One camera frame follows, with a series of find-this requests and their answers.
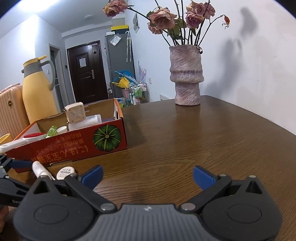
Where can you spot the cream cube charger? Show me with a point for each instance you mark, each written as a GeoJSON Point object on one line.
{"type": "Point", "coordinates": [75, 112]}

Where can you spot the pink ribbed suitcase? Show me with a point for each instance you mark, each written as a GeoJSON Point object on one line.
{"type": "Point", "coordinates": [14, 118]}

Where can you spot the yellow watering can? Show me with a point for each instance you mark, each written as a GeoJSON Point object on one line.
{"type": "Point", "coordinates": [123, 83]}

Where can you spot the green spray bottle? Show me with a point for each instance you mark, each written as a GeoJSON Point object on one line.
{"type": "Point", "coordinates": [52, 132]}

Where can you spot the grey refrigerator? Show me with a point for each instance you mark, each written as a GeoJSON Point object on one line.
{"type": "Point", "coordinates": [119, 58]}

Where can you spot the red cardboard box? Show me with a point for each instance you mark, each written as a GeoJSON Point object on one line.
{"type": "Point", "coordinates": [80, 144]}

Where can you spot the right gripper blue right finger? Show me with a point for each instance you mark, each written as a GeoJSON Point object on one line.
{"type": "Point", "coordinates": [208, 181]}

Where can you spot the red white lint brush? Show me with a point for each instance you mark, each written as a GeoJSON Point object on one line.
{"type": "Point", "coordinates": [22, 141]}

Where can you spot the wall picture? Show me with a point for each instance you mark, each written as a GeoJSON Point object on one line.
{"type": "Point", "coordinates": [135, 22]}

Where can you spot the pink ceramic vase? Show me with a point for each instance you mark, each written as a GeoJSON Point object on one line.
{"type": "Point", "coordinates": [186, 72]}

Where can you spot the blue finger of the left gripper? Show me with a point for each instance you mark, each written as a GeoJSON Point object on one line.
{"type": "Point", "coordinates": [13, 182]}
{"type": "Point", "coordinates": [8, 163]}

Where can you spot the white ribbed bottle cap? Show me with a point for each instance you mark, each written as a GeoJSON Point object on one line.
{"type": "Point", "coordinates": [62, 129]}

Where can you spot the small white tube bottle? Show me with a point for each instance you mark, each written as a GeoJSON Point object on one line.
{"type": "Point", "coordinates": [39, 170]}

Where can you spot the wire trolley with bottles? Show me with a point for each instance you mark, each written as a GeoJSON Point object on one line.
{"type": "Point", "coordinates": [138, 93]}

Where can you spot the yellow box on fridge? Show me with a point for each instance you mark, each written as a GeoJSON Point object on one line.
{"type": "Point", "coordinates": [119, 27]}

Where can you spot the white plastic jar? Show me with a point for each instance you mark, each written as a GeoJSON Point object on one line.
{"type": "Point", "coordinates": [87, 122]}

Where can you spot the purple gear-shaped cap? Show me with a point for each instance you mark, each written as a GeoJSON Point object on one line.
{"type": "Point", "coordinates": [108, 119]}

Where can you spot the dark entrance door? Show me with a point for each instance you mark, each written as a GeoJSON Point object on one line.
{"type": "Point", "coordinates": [87, 72]}

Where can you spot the yellow thermos jug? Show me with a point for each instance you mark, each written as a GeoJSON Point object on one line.
{"type": "Point", "coordinates": [38, 97]}

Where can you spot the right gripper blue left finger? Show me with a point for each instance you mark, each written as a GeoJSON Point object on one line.
{"type": "Point", "coordinates": [83, 183]}

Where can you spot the yellow mug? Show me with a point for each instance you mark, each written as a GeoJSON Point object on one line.
{"type": "Point", "coordinates": [5, 139]}

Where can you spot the dried pink roses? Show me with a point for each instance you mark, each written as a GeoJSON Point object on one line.
{"type": "Point", "coordinates": [187, 27]}

